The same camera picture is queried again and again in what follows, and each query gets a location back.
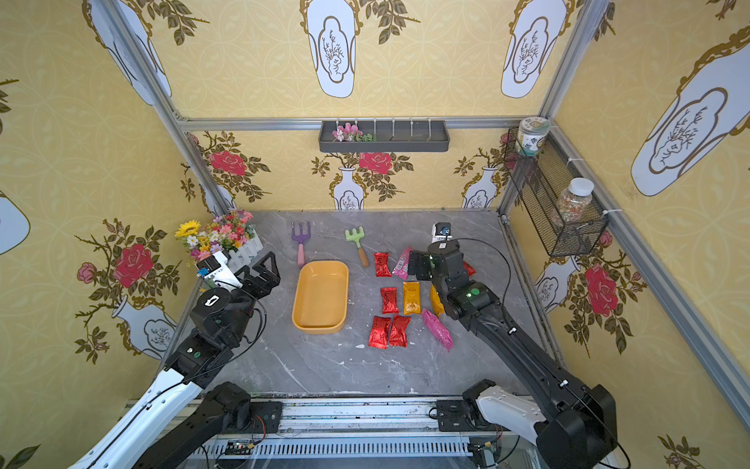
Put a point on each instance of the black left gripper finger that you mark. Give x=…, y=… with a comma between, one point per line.
x=267, y=276
x=250, y=284

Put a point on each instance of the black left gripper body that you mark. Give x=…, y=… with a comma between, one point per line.
x=254, y=280

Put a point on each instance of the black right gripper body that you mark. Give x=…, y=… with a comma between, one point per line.
x=424, y=265

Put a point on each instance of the long pink tea bag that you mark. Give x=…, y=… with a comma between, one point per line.
x=402, y=265

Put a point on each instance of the yellow tea bag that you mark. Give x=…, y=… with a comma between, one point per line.
x=412, y=298
x=437, y=306

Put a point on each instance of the pink tea bag with barcode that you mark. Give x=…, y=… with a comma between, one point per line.
x=437, y=329

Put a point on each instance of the red tea bag small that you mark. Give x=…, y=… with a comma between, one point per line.
x=379, y=333

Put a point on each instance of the red tea bag top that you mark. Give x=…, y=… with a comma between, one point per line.
x=470, y=270

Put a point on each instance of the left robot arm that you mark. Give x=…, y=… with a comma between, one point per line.
x=183, y=409

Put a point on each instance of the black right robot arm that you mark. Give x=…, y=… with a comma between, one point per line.
x=571, y=424

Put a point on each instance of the yellow plastic storage box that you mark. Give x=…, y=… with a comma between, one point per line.
x=321, y=299

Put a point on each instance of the flower box white fence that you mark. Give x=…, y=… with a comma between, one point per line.
x=232, y=235

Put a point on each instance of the purple toy rake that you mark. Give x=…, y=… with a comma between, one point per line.
x=301, y=233

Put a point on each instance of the green toy rake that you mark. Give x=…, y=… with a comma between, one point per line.
x=356, y=236

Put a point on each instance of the clear jar white lid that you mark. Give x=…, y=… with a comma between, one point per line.
x=573, y=201

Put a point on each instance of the jar with patterned label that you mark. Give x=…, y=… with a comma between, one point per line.
x=532, y=134

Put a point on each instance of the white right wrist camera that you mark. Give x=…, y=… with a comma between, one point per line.
x=442, y=232

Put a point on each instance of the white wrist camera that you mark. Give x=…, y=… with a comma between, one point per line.
x=442, y=232
x=215, y=272

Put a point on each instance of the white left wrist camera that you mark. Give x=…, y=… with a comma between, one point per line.
x=215, y=272

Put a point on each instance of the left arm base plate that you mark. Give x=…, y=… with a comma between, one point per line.
x=265, y=417

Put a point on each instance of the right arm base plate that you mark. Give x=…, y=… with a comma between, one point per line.
x=455, y=416

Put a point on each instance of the black wire basket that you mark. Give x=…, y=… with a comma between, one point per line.
x=537, y=184

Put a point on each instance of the grey wall shelf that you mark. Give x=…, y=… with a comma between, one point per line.
x=384, y=135

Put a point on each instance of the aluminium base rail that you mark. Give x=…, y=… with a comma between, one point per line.
x=357, y=414

